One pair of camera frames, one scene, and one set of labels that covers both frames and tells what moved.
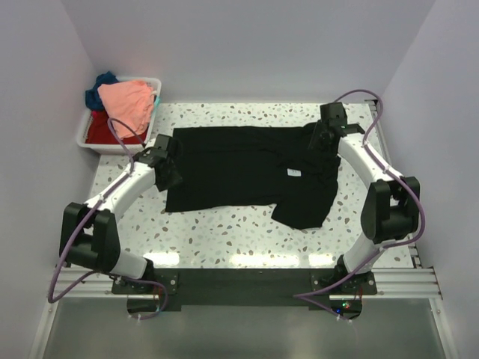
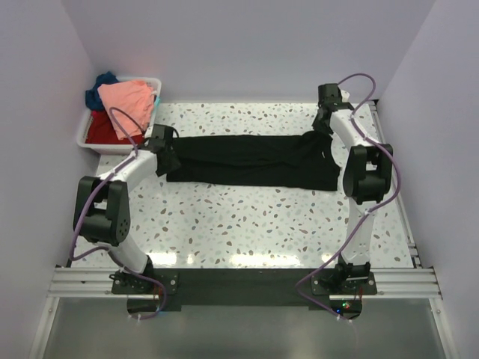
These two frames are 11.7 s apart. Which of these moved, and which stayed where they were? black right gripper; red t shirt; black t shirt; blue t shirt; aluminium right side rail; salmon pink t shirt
Moved: black right gripper; black t shirt
Stayed: salmon pink t shirt; blue t shirt; red t shirt; aluminium right side rail
